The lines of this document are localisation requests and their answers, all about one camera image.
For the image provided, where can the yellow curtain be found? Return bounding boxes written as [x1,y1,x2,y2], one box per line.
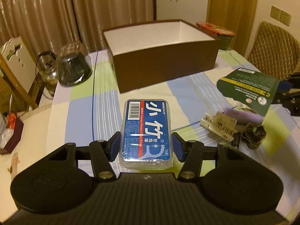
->
[206,0,258,55]

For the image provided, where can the quilted tan chair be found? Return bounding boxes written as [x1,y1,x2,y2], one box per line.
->
[247,21,299,80]

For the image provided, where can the small dark green tube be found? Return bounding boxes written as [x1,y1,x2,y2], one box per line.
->
[231,132,242,149]

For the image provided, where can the glass teapot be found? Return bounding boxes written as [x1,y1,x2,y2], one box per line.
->
[36,51,59,97]

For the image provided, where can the dark wrapped noodle bowl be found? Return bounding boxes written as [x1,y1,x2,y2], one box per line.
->
[58,41,92,87]

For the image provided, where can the wall socket plate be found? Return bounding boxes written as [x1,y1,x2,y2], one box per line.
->
[270,6,291,26]

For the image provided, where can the dark red tray box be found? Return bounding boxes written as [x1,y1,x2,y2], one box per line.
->
[1,112,24,155]

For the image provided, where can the brown curtain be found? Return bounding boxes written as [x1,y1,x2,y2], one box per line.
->
[1,0,154,55]

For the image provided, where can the red instant noodle bowl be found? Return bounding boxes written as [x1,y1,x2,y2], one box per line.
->
[196,21,235,50]

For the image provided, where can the blue dental floss box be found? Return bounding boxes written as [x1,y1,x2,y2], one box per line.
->
[119,99,173,170]

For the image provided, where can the dark green sachet packet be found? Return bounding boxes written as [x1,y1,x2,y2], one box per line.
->
[217,67,280,117]

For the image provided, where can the dark purple scrunchie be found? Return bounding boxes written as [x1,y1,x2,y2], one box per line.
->
[241,123,266,149]

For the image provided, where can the white plastic clip holder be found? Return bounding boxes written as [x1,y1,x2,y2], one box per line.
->
[200,112,237,142]

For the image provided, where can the brown cardboard box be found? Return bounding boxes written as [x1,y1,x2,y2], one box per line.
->
[103,19,220,93]

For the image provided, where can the purple cream tube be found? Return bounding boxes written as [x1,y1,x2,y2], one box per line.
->
[224,108,263,125]

